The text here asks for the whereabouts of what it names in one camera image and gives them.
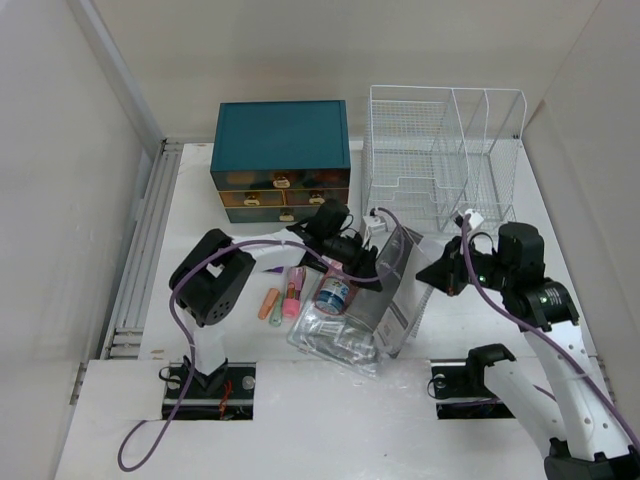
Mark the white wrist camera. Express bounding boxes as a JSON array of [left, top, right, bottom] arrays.
[[360, 209, 388, 242], [452, 208, 484, 232]]

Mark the white wire file rack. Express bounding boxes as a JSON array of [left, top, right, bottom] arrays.
[[361, 85, 527, 236]]

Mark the black purple marker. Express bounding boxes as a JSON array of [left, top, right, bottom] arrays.
[[264, 267, 284, 275]]

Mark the orange highlighter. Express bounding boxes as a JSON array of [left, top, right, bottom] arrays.
[[258, 288, 280, 320]]

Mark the teal drawer organizer box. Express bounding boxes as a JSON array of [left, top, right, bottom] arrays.
[[210, 100, 351, 223]]

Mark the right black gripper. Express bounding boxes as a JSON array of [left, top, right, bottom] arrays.
[[414, 234, 514, 296]]

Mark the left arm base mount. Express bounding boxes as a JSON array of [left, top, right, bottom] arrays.
[[158, 363, 257, 421]]

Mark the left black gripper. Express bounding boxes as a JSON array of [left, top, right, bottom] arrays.
[[323, 232, 381, 291]]

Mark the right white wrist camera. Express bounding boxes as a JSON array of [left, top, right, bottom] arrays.
[[452, 208, 484, 232]]

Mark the pink glue stick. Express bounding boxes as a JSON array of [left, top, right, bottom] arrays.
[[282, 267, 306, 319]]

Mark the aluminium frame rail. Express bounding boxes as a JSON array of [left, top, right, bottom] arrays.
[[69, 137, 184, 404]]

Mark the clear mesh zip pouch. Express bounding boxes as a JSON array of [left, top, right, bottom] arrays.
[[288, 273, 382, 378]]

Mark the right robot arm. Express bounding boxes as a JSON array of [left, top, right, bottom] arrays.
[[416, 213, 639, 479]]

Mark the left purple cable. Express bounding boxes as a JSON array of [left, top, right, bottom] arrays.
[[117, 207, 406, 474]]

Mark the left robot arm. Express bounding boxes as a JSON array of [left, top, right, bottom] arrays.
[[169, 199, 382, 397]]

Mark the blue cleaning gel jar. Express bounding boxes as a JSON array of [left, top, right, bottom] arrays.
[[315, 276, 351, 315]]

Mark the green highlighter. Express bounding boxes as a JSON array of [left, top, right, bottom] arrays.
[[269, 305, 283, 327]]

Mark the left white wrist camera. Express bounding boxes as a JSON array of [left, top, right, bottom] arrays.
[[360, 209, 388, 242]]

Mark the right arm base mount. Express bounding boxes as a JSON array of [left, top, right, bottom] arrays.
[[427, 361, 515, 420]]

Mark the grey setup guide booklet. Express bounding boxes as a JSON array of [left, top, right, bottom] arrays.
[[346, 228, 434, 358]]

